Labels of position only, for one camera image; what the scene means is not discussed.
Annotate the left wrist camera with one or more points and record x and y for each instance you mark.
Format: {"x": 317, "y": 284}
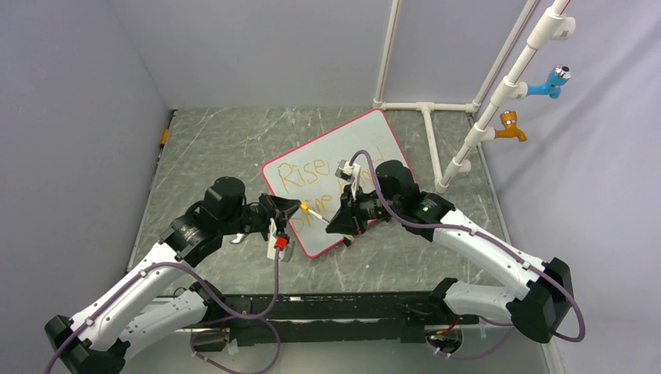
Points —
{"x": 280, "y": 244}

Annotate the silver combination wrench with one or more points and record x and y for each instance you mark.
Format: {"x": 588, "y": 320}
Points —
{"x": 238, "y": 239}

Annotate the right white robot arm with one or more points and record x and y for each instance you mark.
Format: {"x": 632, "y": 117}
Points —
{"x": 534, "y": 296}

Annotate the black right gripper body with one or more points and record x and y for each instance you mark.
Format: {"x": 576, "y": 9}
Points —
{"x": 365, "y": 208}

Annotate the white pipe with taps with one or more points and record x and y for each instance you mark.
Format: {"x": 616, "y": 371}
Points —
{"x": 553, "y": 24}

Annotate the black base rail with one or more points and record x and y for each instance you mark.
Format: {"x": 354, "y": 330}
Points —
{"x": 405, "y": 316}

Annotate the blue tap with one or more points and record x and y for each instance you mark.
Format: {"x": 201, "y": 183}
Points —
{"x": 559, "y": 76}

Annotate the red-framed whiteboard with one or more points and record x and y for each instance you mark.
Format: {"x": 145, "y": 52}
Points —
{"x": 307, "y": 173}

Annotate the white floor pipe frame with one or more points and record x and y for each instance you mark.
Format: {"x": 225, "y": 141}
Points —
{"x": 426, "y": 109}

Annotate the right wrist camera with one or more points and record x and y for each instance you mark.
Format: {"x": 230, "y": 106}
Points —
{"x": 350, "y": 174}

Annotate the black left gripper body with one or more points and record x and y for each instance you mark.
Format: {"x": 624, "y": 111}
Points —
{"x": 258, "y": 216}

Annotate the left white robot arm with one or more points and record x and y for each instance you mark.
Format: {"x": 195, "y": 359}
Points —
{"x": 163, "y": 293}

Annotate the orange tap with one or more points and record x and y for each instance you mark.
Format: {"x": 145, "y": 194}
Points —
{"x": 510, "y": 130}

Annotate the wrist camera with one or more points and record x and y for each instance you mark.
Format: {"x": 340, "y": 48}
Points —
{"x": 280, "y": 244}
{"x": 350, "y": 174}

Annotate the white whiteboard marker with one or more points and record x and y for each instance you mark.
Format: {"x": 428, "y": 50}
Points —
{"x": 319, "y": 216}

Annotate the white corner pipe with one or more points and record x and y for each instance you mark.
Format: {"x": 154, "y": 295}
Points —
{"x": 378, "y": 98}

